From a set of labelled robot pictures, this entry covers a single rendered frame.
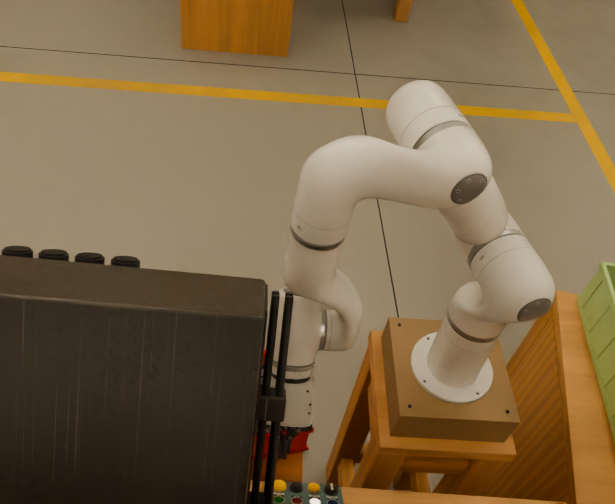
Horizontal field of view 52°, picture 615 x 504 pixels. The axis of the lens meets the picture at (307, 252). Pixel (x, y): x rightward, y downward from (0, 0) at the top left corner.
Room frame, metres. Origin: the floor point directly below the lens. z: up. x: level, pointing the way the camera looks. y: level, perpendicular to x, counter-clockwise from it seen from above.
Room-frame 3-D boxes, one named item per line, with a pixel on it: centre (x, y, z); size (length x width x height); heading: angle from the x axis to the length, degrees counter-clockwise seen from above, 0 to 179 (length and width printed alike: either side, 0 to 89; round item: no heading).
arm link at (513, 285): (0.82, -0.38, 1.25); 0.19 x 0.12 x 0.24; 23
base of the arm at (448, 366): (0.84, -0.37, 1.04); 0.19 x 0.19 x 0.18
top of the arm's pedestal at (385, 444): (0.84, -0.38, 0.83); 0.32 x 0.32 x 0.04; 8
